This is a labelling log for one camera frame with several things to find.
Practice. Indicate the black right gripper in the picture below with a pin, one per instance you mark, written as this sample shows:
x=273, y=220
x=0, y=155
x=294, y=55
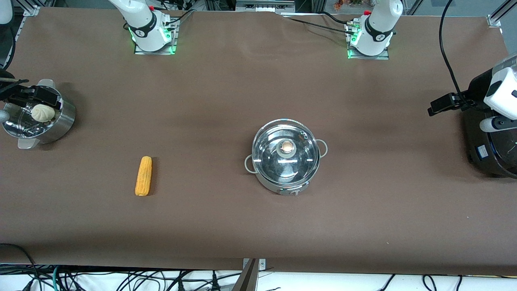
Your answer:
x=24, y=95

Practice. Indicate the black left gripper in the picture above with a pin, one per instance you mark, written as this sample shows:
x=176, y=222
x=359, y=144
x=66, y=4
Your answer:
x=476, y=93

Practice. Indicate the yellow corn cob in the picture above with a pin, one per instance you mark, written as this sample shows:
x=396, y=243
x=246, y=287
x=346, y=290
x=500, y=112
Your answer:
x=143, y=178

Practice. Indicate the glass pot lid with knob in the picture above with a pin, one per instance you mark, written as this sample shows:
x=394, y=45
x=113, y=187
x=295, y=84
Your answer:
x=266, y=153

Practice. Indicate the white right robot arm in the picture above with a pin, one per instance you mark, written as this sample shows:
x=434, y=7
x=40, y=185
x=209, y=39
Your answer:
x=147, y=28

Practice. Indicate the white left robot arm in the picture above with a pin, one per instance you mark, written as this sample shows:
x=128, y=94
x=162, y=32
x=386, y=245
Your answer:
x=375, y=24

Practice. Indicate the steel steamer pot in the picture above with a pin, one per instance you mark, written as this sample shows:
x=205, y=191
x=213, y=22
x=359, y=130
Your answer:
x=60, y=121

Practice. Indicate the white steamed bun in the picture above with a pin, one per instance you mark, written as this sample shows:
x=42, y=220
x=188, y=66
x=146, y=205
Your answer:
x=43, y=113

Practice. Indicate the black rice cooker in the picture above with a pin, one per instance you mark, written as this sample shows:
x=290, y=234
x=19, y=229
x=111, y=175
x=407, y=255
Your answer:
x=497, y=157

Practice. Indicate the brown table cover sheet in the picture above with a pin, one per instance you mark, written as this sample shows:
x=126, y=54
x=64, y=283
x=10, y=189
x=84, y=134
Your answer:
x=242, y=226

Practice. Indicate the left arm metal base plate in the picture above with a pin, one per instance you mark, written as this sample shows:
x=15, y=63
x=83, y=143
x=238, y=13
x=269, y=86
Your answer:
x=385, y=54

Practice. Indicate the aluminium frame profile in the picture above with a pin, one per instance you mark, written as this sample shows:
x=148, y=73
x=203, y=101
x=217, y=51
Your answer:
x=501, y=14
x=31, y=11

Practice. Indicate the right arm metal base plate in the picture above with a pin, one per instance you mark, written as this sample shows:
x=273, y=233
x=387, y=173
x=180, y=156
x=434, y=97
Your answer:
x=174, y=36

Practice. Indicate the grey metal rail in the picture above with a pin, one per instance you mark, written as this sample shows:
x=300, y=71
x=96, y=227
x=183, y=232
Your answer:
x=262, y=6

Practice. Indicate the small metal bracket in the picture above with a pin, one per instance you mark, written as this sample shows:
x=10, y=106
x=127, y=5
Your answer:
x=262, y=264

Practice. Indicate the dark camera pole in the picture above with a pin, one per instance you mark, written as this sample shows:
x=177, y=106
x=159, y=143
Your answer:
x=246, y=281

